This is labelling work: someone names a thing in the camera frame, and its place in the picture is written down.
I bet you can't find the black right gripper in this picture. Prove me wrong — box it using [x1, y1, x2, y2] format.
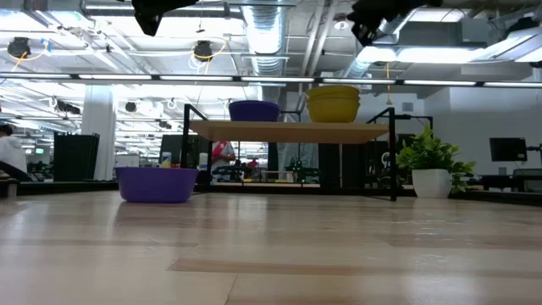
[346, 0, 444, 47]

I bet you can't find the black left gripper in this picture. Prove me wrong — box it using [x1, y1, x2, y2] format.
[131, 0, 200, 37]

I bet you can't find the yellow pear-patterned ceramic bowl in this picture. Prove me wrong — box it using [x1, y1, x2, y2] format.
[306, 93, 362, 125]
[305, 85, 361, 97]

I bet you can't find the blue plastic bowl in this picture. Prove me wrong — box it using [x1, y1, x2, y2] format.
[228, 99, 282, 123]
[113, 166, 200, 204]

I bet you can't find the LED light bar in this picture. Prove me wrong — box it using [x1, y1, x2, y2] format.
[0, 72, 542, 88]

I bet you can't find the white column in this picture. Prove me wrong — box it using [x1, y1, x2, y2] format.
[82, 84, 116, 181]

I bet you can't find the wooden shelf with black legs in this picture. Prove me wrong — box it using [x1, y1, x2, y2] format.
[181, 103, 434, 202]

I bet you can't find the person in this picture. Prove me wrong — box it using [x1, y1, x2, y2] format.
[210, 141, 237, 175]
[0, 124, 29, 182]

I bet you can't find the black panel stack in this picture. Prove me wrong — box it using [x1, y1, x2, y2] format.
[53, 133, 101, 182]

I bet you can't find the green plant in white pot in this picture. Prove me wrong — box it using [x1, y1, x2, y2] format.
[395, 125, 478, 200]

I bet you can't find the black computer monitor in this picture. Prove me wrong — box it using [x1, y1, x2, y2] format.
[489, 137, 528, 163]

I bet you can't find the ceiling reel with yellow cord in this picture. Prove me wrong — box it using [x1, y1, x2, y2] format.
[190, 39, 228, 64]

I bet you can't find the silver ventilation duct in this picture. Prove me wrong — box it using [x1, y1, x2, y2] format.
[241, 0, 294, 77]

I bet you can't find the black ceiling cable reel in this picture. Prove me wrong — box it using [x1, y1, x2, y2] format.
[7, 36, 32, 59]

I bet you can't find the black aluminium table frame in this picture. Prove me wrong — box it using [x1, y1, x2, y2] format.
[0, 180, 542, 208]

